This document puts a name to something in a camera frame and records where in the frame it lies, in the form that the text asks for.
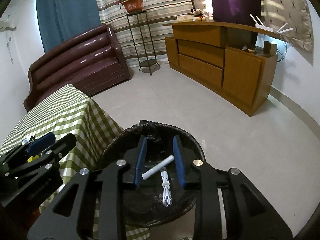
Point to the potted plant orange pot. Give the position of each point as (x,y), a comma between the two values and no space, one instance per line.
(131,5)

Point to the dark brown leather sofa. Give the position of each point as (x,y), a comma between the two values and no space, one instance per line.
(92,62)

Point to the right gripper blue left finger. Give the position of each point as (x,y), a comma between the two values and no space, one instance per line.
(139,167)

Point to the yellow wrapper with string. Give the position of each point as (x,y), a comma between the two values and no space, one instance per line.
(32,158)

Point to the striped curtain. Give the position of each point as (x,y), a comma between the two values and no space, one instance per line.
(161,14)

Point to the mickey mouse plush toy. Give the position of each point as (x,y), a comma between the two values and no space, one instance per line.
(198,15)

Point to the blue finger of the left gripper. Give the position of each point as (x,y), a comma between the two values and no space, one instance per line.
(41,144)
(59,149)

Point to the black trash bin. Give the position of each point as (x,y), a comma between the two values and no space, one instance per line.
(154,194)

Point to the wooden tv cabinet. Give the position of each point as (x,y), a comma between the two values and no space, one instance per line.
(224,58)

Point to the black metal plant stand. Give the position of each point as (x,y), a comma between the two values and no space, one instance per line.
(148,62)

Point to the white paper stick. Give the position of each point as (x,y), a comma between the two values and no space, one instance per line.
(157,167)

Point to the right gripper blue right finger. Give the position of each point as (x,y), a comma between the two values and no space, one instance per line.
(179,162)

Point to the purple curtain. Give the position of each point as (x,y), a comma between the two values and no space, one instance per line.
(236,11)

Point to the silver white twisted wrapper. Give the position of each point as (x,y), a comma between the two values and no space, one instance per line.
(167,199)

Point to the blue curtain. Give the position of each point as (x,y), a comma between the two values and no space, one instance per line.
(60,20)

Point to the green checkered tablecloth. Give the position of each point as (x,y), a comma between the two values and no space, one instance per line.
(89,203)

